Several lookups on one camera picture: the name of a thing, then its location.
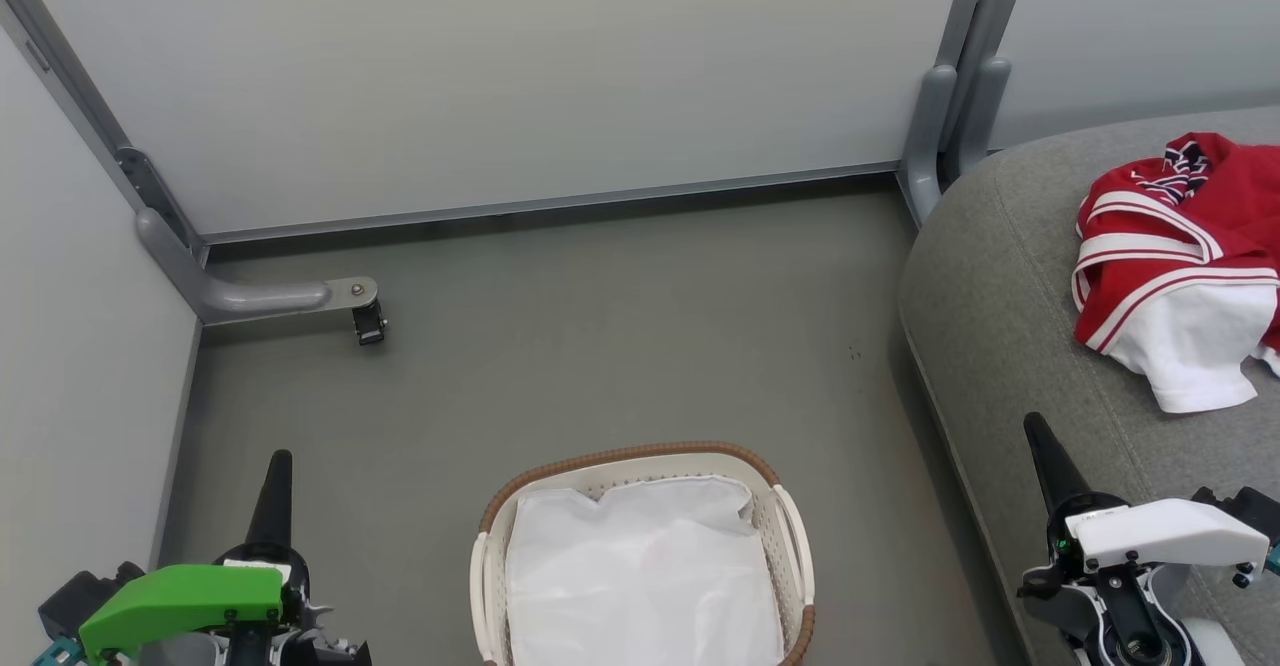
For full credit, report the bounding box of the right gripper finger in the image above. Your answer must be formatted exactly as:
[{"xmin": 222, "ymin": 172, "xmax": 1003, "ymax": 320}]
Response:
[{"xmin": 1023, "ymin": 412, "xmax": 1092, "ymax": 510}]

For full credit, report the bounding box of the red white sports jersey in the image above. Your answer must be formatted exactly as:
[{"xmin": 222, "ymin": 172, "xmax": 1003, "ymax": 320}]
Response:
[{"xmin": 1072, "ymin": 132, "xmax": 1280, "ymax": 414}]

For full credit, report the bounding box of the grey fabric sofa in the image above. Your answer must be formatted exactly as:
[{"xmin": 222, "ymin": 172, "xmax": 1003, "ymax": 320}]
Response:
[{"xmin": 897, "ymin": 106, "xmax": 1280, "ymax": 666}]

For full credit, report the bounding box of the white laundry basket brown rim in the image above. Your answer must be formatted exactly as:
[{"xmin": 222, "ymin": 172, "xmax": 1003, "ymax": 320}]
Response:
[{"xmin": 470, "ymin": 441, "xmax": 816, "ymax": 666}]

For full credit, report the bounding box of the grey partition bottom rail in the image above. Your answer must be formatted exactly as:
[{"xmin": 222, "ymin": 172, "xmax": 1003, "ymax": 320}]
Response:
[{"xmin": 200, "ymin": 161, "xmax": 901, "ymax": 245}]

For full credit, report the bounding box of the grey partition support leg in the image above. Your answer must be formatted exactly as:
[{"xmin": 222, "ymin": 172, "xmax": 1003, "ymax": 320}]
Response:
[{"xmin": 135, "ymin": 208, "xmax": 381, "ymax": 327}]

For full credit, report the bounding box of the grey partition post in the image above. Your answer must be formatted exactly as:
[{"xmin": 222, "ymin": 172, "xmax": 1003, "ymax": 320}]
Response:
[
  {"xmin": 897, "ymin": 0, "xmax": 1001, "ymax": 229},
  {"xmin": 950, "ymin": 0, "xmax": 1037, "ymax": 182}
]

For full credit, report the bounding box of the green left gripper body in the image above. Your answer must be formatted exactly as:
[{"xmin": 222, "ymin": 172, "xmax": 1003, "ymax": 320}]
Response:
[{"xmin": 78, "ymin": 543, "xmax": 313, "ymax": 666}]

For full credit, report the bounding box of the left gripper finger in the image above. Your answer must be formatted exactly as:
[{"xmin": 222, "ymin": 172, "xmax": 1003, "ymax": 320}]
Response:
[{"xmin": 245, "ymin": 449, "xmax": 295, "ymax": 551}]

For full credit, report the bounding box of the white basket liner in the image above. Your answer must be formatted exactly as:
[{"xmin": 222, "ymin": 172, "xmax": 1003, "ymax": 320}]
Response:
[{"xmin": 505, "ymin": 476, "xmax": 786, "ymax": 666}]

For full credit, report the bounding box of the grey partition frame bar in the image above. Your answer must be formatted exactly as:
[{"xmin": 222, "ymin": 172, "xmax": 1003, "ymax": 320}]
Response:
[{"xmin": 0, "ymin": 0, "xmax": 208, "ymax": 267}]

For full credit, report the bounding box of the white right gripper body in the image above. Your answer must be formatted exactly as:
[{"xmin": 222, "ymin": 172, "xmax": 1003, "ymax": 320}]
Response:
[{"xmin": 1046, "ymin": 491, "xmax": 1272, "ymax": 578}]

